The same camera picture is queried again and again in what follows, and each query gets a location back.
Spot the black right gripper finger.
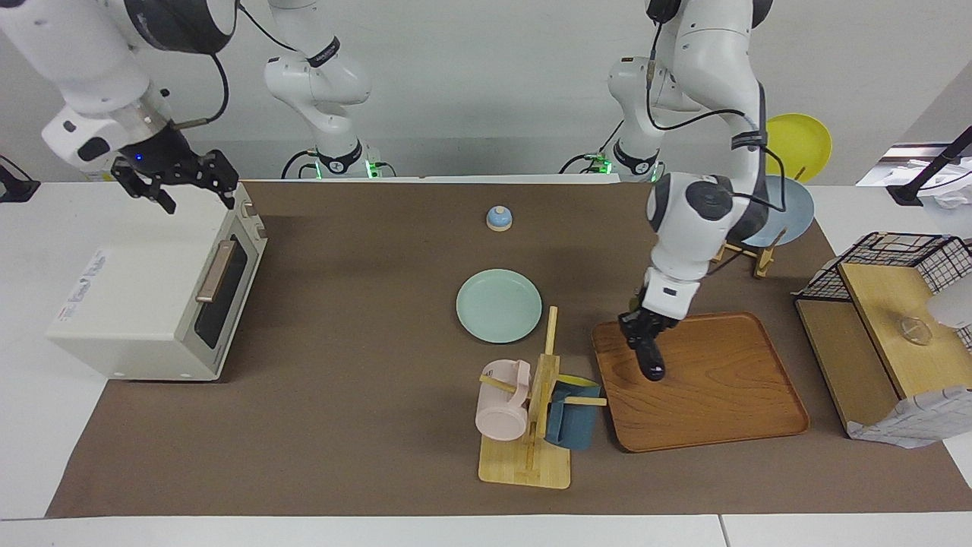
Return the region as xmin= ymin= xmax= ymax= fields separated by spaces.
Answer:
xmin=112 ymin=166 xmax=178 ymax=216
xmin=185 ymin=150 xmax=241 ymax=211

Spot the dark purple eggplant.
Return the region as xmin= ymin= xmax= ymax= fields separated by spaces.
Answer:
xmin=636 ymin=336 xmax=668 ymax=382

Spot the oven door with handle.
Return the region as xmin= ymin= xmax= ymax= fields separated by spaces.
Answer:
xmin=184 ymin=226 xmax=267 ymax=367

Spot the pale green plate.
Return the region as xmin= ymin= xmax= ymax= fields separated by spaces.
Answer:
xmin=456 ymin=268 xmax=543 ymax=344

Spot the white toaster oven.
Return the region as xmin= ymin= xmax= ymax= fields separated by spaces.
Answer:
xmin=47 ymin=180 xmax=268 ymax=382

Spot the brown wooden tray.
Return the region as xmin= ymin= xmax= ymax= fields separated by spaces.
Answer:
xmin=591 ymin=311 xmax=811 ymax=454

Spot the blue mug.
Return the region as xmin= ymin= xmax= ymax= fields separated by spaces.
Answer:
xmin=545 ymin=378 xmax=602 ymax=451

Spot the wooden plate rack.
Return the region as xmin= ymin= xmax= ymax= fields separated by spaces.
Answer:
xmin=712 ymin=163 xmax=807 ymax=280

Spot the pink mug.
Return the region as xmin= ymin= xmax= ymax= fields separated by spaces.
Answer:
xmin=475 ymin=359 xmax=532 ymax=441

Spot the wooden mug stand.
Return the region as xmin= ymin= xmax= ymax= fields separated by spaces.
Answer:
xmin=478 ymin=306 xmax=608 ymax=489

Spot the light blue plate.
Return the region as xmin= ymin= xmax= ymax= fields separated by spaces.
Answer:
xmin=740 ymin=175 xmax=816 ymax=248

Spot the yellow plate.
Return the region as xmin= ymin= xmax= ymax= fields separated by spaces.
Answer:
xmin=763 ymin=114 xmax=834 ymax=184

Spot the light wooden shelf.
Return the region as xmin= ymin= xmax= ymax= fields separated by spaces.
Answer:
xmin=794 ymin=262 xmax=972 ymax=438

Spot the white grid pattern cloth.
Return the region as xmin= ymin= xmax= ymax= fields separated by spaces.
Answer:
xmin=847 ymin=386 xmax=972 ymax=449

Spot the brown table mat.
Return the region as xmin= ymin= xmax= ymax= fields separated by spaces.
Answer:
xmin=46 ymin=180 xmax=972 ymax=519

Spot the white frosted cup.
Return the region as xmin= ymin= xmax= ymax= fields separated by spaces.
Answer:
xmin=928 ymin=289 xmax=972 ymax=329

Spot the black slanted stand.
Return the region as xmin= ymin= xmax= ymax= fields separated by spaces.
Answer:
xmin=887 ymin=125 xmax=972 ymax=207

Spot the white crumpled paper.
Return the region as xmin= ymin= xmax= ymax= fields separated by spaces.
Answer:
xmin=858 ymin=144 xmax=972 ymax=210

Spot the black base cable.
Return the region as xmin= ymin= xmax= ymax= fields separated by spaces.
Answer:
xmin=280 ymin=148 xmax=320 ymax=180
xmin=560 ymin=118 xmax=626 ymax=175

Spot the black clamp mount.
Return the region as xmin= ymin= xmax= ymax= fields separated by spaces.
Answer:
xmin=0 ymin=156 xmax=40 ymax=203

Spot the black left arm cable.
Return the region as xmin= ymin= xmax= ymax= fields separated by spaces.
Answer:
xmin=645 ymin=19 xmax=787 ymax=213

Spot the black wire basket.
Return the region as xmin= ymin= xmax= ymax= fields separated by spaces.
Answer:
xmin=801 ymin=232 xmax=972 ymax=350

